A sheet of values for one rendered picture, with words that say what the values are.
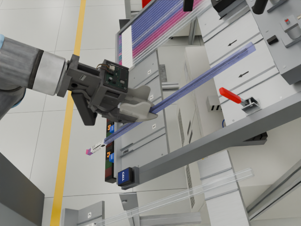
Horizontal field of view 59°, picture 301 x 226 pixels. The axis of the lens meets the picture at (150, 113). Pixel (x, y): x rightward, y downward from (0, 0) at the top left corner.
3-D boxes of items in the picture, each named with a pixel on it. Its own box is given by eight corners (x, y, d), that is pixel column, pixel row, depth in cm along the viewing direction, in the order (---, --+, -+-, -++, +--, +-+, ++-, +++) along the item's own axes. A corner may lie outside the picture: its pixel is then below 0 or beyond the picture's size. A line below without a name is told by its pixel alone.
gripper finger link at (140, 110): (168, 115, 54) (126, 100, 50) (154, 129, 58) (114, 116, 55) (168, 103, 55) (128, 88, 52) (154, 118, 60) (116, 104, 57)
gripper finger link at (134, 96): (168, 98, 56) (128, 86, 53) (154, 113, 61) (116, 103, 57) (166, 87, 58) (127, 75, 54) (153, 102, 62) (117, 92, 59)
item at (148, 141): (127, 179, 83) (119, 177, 81) (124, 38, 120) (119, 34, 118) (174, 158, 72) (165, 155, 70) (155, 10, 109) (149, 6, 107)
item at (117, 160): (131, 182, 85) (113, 177, 80) (127, 42, 122) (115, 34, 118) (133, 181, 84) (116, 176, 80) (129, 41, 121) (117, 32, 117)
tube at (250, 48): (90, 155, 74) (86, 154, 73) (90, 151, 75) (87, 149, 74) (256, 50, 44) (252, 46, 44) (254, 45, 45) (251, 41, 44)
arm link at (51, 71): (29, 97, 49) (40, 67, 54) (55, 105, 51) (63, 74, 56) (36, 71, 44) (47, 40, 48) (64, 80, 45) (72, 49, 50)
